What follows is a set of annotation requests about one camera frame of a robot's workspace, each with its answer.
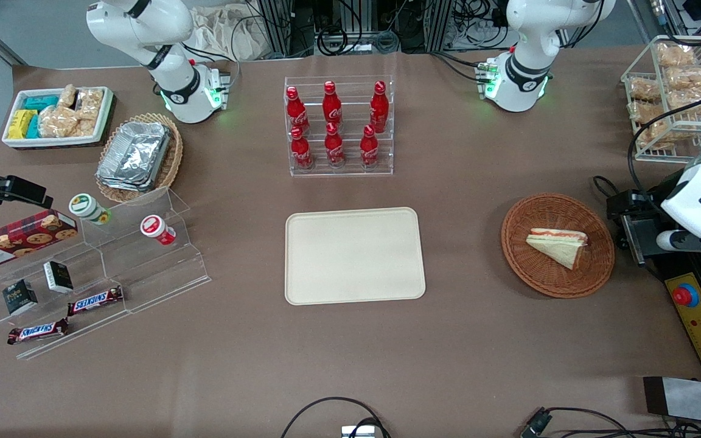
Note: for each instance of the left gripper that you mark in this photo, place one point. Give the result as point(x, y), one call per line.
point(647, 214)

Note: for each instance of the triangular sandwich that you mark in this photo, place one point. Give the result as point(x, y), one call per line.
point(560, 246)

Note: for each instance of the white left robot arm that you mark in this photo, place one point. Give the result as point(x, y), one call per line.
point(530, 61)

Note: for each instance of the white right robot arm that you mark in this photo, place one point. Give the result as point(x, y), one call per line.
point(143, 27)

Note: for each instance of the round brown wicker basket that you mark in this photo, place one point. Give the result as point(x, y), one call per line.
point(539, 274)

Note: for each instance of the aluminium foil tray stack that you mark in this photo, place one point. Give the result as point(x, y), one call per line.
point(134, 155)

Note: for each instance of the oval wicker basket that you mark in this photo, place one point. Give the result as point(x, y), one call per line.
point(174, 152)

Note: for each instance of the beige plastic serving tray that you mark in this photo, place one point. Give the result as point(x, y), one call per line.
point(353, 255)

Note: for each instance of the red Walkers cookie box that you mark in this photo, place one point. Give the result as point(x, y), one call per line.
point(19, 240)

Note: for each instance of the green lid yogurt cup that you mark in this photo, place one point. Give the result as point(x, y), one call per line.
point(87, 207)

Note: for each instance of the teal snack packet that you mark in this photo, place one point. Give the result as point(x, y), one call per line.
point(41, 101)
point(33, 126)

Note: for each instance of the yellow snack packet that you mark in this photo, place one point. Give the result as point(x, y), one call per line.
point(20, 123)

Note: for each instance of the red emergency stop button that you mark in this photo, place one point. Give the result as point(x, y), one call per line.
point(686, 295)

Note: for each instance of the clear bag of crackers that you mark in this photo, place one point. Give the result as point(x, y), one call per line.
point(58, 121)
point(87, 128)
point(67, 96)
point(90, 103)

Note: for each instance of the small black box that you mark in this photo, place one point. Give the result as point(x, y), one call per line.
point(58, 277)
point(20, 297)

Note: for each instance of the white rectangular snack bin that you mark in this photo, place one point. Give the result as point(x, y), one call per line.
point(98, 131)

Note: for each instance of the wrapped bread packet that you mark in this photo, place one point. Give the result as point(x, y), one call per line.
point(655, 137)
point(676, 55)
point(648, 111)
point(645, 89)
point(688, 79)

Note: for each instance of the Snickers chocolate bar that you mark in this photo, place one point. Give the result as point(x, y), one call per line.
point(37, 331)
point(95, 300)

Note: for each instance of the red lid yogurt cup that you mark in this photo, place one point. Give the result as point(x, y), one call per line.
point(156, 229)

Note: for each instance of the clear acrylic stepped stand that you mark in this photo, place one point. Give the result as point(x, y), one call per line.
point(143, 274)

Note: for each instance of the grey and black mat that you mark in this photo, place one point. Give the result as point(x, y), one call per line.
point(691, 398)

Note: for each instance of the red Coca-Cola bottle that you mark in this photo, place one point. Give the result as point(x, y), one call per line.
point(334, 149)
point(379, 109)
point(297, 112)
point(301, 152)
point(332, 106)
point(369, 149)

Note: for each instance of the clear acrylic bottle rack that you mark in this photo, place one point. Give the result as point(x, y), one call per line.
point(338, 171)

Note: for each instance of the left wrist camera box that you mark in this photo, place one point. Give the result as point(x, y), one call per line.
point(627, 204)

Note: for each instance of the aluminium frame profile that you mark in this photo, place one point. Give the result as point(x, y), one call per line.
point(439, 24)
point(277, 27)

